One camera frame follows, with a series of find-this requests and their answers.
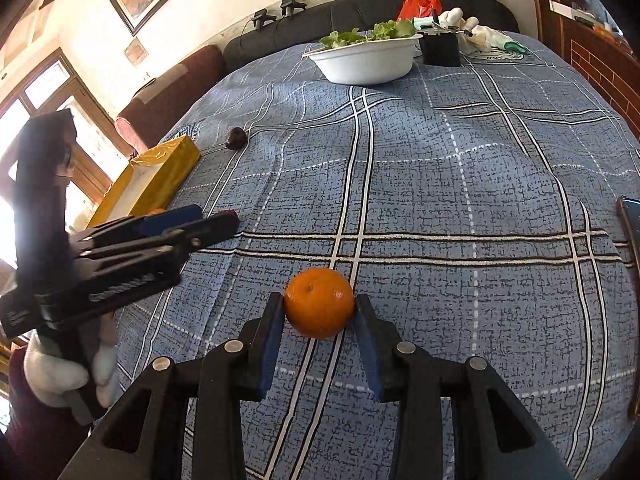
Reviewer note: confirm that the red plastic bag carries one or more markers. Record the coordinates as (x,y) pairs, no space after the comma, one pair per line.
(417,5)

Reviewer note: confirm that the wooden frame window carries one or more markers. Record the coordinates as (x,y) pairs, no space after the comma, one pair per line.
(45,110)

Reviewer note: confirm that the green lettuce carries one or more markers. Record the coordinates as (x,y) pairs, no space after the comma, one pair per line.
(380,32)

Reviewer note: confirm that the yellow cardboard box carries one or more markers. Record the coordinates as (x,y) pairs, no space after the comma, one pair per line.
(165,170)

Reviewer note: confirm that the blue plaid blanket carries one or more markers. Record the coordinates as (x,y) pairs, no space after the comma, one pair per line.
(450,185)

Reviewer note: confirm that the black clamp device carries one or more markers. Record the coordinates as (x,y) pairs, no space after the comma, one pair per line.
(262,17)
(292,5)

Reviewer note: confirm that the small dark purple plum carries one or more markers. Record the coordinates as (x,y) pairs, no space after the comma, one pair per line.
(236,138)

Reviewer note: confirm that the black box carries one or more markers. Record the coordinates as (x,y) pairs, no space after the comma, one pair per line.
(440,50)

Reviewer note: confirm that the white gloves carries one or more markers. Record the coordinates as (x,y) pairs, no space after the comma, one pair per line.
(470,30)

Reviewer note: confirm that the wooden brick-pattern cabinet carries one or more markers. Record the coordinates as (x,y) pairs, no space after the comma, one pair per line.
(605,65)

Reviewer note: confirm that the brown upholstered chair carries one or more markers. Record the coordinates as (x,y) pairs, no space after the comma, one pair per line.
(165,105)

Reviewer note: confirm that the black leather sofa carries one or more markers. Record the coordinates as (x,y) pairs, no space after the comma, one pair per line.
(310,30)

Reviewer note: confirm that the small wall plaque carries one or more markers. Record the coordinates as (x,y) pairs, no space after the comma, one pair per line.
(136,51)

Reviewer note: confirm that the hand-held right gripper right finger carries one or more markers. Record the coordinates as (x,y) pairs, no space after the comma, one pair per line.
(367,355)

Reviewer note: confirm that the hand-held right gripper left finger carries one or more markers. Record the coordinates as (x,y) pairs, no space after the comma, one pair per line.
(270,350)

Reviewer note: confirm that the white bowl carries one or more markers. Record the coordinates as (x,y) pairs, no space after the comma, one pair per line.
(365,65)

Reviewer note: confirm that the black smartphone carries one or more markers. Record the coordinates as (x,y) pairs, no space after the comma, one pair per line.
(632,260)

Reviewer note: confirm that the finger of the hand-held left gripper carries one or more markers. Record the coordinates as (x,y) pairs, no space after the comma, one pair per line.
(200,235)
(170,219)

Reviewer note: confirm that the person's left hand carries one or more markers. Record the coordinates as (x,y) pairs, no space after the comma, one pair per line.
(55,377)

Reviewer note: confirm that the orange mandarin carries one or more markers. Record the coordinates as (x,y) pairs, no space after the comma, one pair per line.
(320,305)

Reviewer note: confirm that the person's left forearm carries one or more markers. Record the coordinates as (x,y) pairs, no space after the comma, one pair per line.
(35,440)

